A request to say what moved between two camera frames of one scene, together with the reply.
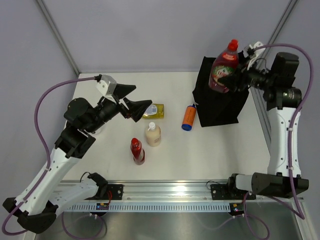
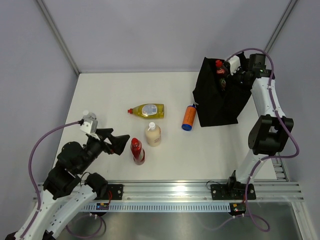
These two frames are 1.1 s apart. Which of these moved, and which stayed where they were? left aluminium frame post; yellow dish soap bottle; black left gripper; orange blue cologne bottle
Moved: black left gripper
Stayed: left aluminium frame post; yellow dish soap bottle; orange blue cologne bottle
